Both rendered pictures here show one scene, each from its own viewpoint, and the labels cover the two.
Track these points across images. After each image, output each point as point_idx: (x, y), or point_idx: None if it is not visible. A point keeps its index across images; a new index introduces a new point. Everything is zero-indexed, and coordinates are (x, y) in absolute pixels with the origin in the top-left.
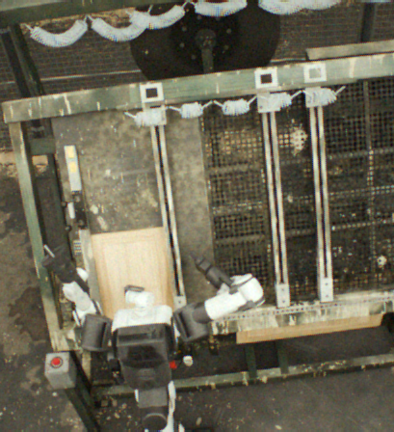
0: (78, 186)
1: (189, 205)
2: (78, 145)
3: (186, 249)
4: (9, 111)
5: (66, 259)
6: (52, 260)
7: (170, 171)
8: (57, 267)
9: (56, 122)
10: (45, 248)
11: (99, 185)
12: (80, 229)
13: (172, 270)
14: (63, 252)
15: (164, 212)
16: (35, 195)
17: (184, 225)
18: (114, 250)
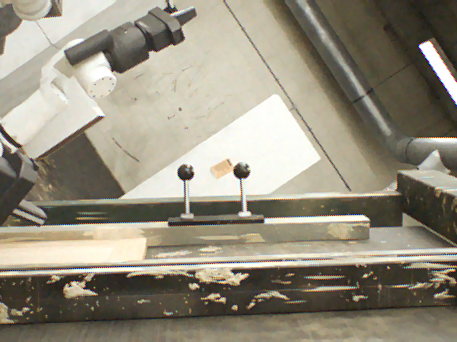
0: (272, 221)
1: (193, 337)
2: (367, 240)
3: (29, 333)
4: (421, 171)
5: (154, 28)
6: (162, 10)
7: (321, 314)
8: (144, 20)
9: (410, 228)
10: (192, 6)
11: (270, 252)
12: (171, 218)
13: None
14: (175, 18)
15: (190, 260)
16: (252, 211)
17: (122, 331)
18: (95, 253)
